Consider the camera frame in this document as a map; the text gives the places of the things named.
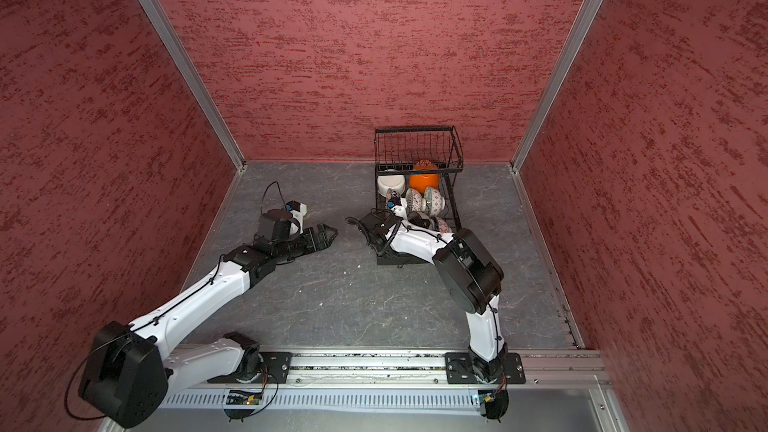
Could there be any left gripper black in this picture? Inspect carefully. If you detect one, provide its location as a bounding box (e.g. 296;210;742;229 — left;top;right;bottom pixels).
274;224;338;262

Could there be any red patterned bowl underneath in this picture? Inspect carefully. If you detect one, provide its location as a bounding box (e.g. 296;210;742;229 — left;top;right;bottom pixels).
405;188;426;213

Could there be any white pink bowl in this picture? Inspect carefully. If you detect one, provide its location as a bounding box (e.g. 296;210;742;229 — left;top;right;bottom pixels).
376;175;407;197

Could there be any orange plastic bowl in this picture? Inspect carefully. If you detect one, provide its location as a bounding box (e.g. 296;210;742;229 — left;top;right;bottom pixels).
409;159;440;194

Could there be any green patterned ceramic bowl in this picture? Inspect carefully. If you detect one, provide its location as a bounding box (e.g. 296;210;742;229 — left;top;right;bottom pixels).
422;186;446;217

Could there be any blue patterned ceramic bowl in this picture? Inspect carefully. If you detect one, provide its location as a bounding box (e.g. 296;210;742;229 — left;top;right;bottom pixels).
429;217;453;234

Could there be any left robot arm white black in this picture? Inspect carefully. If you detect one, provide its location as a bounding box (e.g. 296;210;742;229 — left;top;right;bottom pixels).
70;202;338;428

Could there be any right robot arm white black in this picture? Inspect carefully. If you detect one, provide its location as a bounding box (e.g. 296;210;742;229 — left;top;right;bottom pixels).
346;209;507;383

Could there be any left corner aluminium profile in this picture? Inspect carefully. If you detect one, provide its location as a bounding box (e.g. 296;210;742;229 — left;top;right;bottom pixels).
138;0;247;173

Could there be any corner aluminium profile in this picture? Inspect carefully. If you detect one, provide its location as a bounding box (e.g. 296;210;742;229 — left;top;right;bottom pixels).
511;0;604;174
138;0;247;173

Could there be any right corner aluminium profile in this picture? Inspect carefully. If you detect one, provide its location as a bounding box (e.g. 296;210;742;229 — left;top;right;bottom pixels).
511;0;604;174

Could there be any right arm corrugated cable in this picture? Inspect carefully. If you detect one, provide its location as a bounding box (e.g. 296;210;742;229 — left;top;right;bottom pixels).
346;209;403;256

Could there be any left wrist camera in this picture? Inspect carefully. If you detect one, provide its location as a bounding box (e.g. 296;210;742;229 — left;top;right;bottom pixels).
285;200;308;236

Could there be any black wire dish rack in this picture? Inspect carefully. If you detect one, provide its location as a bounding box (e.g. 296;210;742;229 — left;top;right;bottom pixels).
374;126;464;231

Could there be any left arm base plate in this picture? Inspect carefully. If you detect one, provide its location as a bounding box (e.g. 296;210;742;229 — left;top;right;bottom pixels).
208;351;293;385

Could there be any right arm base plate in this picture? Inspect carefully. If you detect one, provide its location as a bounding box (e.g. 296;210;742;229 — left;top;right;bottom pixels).
444;352;526;386

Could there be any white perforated cable duct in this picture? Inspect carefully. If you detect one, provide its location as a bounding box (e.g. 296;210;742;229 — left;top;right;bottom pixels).
160;388;480;415

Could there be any aluminium mounting rail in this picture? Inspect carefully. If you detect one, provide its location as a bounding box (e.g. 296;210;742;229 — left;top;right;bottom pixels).
122;347;610;389

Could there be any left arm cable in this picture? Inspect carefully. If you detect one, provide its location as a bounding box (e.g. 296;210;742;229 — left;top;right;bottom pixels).
64;181;289;421

